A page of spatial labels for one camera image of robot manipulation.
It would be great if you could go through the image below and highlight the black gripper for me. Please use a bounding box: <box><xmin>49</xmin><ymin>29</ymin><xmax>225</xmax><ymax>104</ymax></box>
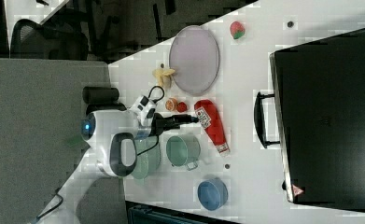
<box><xmin>150</xmin><ymin>113</ymin><xmax>199</xmax><ymax>136</ymax></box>

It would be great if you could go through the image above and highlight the red ketchup bottle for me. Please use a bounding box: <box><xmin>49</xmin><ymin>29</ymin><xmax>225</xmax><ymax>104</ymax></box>
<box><xmin>194</xmin><ymin>99</ymin><xmax>230</xmax><ymax>157</ymax></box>

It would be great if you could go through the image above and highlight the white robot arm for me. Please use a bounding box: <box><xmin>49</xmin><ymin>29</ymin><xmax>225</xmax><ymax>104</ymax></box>
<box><xmin>30</xmin><ymin>109</ymin><xmax>198</xmax><ymax>224</ymax></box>

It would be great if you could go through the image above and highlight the small red toy tomato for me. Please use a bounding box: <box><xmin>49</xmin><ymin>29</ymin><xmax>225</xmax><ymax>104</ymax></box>
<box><xmin>176</xmin><ymin>102</ymin><xmax>188</xmax><ymax>113</ymax></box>

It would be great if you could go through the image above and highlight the toy orange slice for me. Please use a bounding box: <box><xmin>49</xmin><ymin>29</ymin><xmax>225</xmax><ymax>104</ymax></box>
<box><xmin>165</xmin><ymin>98</ymin><xmax>178</xmax><ymax>111</ymax></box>

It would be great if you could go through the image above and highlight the green metal cup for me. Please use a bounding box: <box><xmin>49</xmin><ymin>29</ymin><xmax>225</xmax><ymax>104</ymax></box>
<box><xmin>166</xmin><ymin>134</ymin><xmax>201</xmax><ymax>171</ymax></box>

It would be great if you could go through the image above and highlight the peeled toy banana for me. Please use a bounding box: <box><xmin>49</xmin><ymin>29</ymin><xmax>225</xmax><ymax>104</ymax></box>
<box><xmin>152</xmin><ymin>68</ymin><xmax>175</xmax><ymax>89</ymax></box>

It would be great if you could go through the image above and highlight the grey round plate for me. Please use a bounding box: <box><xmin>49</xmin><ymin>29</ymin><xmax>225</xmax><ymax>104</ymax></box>
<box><xmin>169</xmin><ymin>25</ymin><xmax>219</xmax><ymax>96</ymax></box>

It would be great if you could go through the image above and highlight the blue bowl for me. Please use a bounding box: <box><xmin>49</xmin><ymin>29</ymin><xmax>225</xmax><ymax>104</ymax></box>
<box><xmin>197</xmin><ymin>178</ymin><xmax>229</xmax><ymax>211</ymax></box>

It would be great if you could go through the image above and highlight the black cylinder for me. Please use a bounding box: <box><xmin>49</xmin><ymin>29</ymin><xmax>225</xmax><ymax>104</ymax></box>
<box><xmin>82</xmin><ymin>87</ymin><xmax>119</xmax><ymax>105</ymax></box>

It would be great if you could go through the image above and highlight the dark blue crate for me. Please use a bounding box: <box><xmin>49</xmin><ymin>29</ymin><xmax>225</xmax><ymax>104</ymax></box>
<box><xmin>128</xmin><ymin>204</ymin><xmax>236</xmax><ymax>224</ymax></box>

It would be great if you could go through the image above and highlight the toy strawberry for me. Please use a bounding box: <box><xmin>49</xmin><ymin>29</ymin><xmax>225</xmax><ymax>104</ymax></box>
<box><xmin>230</xmin><ymin>21</ymin><xmax>246</xmax><ymax>39</ymax></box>

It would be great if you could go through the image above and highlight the black office chair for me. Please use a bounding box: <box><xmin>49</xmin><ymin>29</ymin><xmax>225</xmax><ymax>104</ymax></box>
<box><xmin>10</xmin><ymin>19</ymin><xmax>89</xmax><ymax>61</ymax></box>

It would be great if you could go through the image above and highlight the black toaster oven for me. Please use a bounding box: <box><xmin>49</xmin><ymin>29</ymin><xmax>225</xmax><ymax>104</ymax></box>
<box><xmin>270</xmin><ymin>28</ymin><xmax>365</xmax><ymax>212</ymax></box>

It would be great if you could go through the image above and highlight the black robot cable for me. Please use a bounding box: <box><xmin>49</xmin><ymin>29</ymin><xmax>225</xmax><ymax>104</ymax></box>
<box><xmin>147</xmin><ymin>85</ymin><xmax>166</xmax><ymax>105</ymax></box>

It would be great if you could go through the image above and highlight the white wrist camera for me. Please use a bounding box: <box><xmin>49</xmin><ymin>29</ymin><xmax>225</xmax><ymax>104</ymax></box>
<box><xmin>130</xmin><ymin>95</ymin><xmax>156</xmax><ymax>126</ymax></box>

